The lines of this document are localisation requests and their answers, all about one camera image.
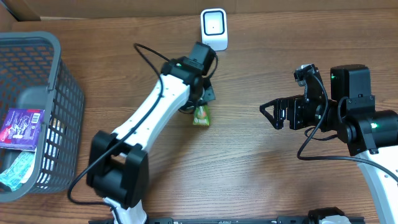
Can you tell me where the teal white snack packet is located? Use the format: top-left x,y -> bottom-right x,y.
1,151 -> 35,191

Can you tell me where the grey plastic shopping basket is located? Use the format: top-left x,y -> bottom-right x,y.
1,31 -> 85,203

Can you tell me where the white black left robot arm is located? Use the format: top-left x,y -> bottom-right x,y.
86,42 -> 218,223

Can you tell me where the white barcode scanner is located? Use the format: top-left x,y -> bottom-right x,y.
200,8 -> 228,51

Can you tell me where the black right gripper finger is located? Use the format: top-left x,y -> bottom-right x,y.
259,99 -> 279,113
260,108 -> 284,129

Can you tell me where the purple red snack packet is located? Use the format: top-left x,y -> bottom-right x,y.
1,108 -> 45,152

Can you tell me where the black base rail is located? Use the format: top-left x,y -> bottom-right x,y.
88,216 -> 365,224

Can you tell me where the green juice carton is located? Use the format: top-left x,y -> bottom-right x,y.
193,105 -> 210,126

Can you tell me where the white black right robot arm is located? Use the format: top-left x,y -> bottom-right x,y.
259,64 -> 397,223

